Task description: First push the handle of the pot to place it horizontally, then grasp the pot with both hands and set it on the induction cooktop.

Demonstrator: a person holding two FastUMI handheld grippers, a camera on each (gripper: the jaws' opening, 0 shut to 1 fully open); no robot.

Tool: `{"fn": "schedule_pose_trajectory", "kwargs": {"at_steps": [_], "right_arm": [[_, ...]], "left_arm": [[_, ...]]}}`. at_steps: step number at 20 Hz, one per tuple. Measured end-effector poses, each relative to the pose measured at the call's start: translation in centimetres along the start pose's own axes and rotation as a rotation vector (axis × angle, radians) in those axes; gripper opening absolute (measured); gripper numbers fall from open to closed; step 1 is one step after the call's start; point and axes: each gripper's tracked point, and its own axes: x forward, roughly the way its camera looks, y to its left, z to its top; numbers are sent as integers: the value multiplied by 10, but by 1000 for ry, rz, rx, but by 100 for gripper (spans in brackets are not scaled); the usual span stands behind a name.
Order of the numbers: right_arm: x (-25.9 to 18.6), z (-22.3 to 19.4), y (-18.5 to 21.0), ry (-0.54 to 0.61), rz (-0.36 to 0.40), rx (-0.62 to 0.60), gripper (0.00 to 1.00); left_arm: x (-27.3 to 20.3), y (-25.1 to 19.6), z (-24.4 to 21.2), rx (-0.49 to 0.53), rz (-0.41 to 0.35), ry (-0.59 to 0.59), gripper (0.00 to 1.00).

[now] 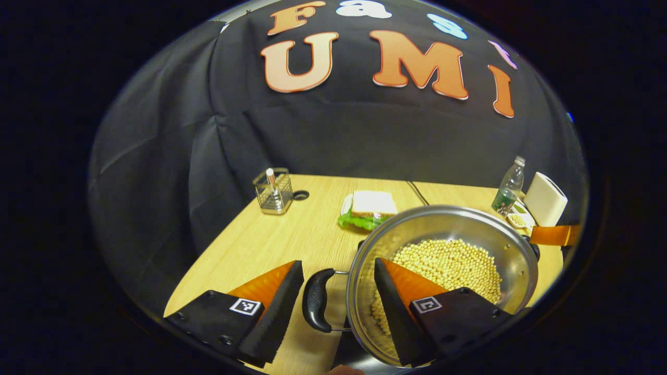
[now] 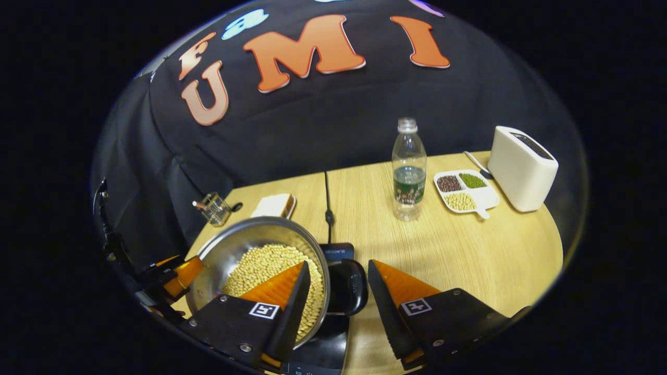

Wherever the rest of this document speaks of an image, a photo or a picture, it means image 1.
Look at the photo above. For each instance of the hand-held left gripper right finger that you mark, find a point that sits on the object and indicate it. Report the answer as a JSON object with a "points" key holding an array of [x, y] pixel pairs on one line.
{"points": [[398, 317]]}

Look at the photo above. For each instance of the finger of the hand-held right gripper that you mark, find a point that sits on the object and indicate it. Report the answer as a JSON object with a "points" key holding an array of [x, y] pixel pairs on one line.
{"points": [[555, 235]]}

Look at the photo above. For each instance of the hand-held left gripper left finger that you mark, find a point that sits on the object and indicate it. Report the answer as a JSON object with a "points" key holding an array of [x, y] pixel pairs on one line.
{"points": [[271, 317]]}

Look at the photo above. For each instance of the stainless steel pot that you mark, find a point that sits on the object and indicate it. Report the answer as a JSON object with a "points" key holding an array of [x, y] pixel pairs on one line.
{"points": [[513, 265]]}

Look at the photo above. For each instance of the black induction cooktop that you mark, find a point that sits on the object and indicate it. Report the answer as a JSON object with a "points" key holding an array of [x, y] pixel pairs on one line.
{"points": [[344, 354]]}

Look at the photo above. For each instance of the white toaster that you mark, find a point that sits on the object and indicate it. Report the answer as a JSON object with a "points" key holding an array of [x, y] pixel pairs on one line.
{"points": [[544, 200]]}

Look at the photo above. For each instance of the white divided bean dish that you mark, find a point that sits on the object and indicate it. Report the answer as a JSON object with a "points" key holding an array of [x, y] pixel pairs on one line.
{"points": [[518, 219]]}

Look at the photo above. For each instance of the clear plastic water bottle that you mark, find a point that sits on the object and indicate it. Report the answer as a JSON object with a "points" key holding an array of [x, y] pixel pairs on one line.
{"points": [[508, 190]]}

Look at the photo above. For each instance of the soybeans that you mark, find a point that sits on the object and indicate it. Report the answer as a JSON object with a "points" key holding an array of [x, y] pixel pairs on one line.
{"points": [[458, 265]]}

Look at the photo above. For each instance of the metal mesh holder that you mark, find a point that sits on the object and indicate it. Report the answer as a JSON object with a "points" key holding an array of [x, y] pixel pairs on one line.
{"points": [[276, 200]]}

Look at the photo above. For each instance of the sandwich with lettuce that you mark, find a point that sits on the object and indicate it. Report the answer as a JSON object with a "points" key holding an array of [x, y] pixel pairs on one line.
{"points": [[372, 203]]}

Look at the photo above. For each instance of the small white plate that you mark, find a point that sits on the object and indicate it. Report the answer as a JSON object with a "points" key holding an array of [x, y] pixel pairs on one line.
{"points": [[346, 205]]}

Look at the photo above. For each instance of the black backdrop cloth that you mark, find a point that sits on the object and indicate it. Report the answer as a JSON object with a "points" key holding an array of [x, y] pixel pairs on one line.
{"points": [[172, 156]]}

